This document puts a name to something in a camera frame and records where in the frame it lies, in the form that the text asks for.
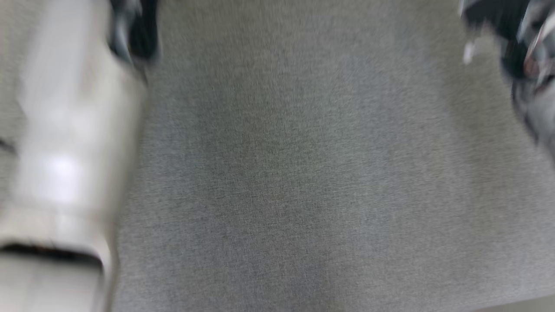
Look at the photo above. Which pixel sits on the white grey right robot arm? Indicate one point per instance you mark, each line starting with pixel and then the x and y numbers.
pixel 537 95

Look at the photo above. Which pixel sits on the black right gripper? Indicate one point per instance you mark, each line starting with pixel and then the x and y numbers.
pixel 494 17

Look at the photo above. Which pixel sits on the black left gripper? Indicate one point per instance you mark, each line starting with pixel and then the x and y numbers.
pixel 138 30

